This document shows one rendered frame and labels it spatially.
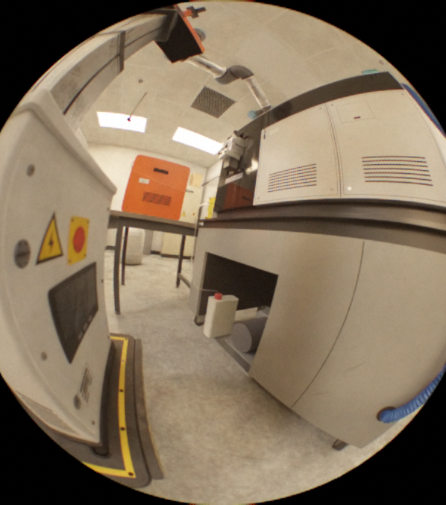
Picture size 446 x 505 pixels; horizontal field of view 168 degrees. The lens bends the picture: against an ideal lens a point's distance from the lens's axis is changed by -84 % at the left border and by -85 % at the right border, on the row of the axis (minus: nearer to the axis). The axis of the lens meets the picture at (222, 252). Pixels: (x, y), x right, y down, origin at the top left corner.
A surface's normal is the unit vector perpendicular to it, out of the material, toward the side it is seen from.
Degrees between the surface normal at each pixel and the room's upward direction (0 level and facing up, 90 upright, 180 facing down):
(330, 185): 90
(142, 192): 90
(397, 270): 90
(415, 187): 90
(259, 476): 0
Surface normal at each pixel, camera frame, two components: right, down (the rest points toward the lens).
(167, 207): 0.52, 0.14
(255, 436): 0.17, -0.98
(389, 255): -0.84, -0.11
